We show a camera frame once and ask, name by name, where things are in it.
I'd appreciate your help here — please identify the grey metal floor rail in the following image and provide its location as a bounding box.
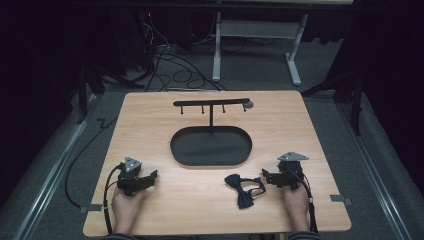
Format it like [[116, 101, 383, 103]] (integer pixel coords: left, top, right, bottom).
[[335, 99, 416, 240], [12, 93, 102, 240]]

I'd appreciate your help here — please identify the tangle of black floor cables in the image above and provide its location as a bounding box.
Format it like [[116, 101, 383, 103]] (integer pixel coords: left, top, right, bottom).
[[133, 11, 229, 93]]

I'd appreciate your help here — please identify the black metal stand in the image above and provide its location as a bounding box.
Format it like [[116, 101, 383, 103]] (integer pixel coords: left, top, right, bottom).
[[75, 62, 145, 125], [301, 66, 365, 137]]

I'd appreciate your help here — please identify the grey tape strip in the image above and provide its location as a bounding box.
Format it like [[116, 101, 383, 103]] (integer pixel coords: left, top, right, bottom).
[[79, 203, 103, 214], [329, 194, 353, 207]]

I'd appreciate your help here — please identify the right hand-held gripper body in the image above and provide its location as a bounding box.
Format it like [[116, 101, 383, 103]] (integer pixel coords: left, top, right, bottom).
[[271, 151, 310, 192]]

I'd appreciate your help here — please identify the white metal desk frame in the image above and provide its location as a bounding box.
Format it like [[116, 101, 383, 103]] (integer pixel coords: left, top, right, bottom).
[[212, 12, 310, 87]]

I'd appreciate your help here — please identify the black hook rack with tray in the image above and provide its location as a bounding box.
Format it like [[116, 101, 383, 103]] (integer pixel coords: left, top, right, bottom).
[[169, 97, 255, 167]]

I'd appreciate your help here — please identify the long black floor cable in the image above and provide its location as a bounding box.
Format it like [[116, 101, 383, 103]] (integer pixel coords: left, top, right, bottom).
[[64, 116, 118, 209]]

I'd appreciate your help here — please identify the person's left hand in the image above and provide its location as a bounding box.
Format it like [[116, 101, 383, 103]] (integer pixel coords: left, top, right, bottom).
[[111, 186, 148, 219]]

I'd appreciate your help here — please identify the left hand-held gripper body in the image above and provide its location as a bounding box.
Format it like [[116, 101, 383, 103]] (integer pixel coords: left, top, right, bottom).
[[116, 156, 148, 198]]

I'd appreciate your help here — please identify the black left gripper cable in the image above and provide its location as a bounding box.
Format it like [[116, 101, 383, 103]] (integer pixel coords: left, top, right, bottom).
[[102, 163, 124, 235]]

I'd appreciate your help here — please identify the person's right hand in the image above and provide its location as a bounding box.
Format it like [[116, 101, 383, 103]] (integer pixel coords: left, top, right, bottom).
[[282, 183, 310, 218]]

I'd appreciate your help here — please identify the dark navy bow tie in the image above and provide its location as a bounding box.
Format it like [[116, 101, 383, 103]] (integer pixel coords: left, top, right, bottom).
[[224, 173, 268, 210]]

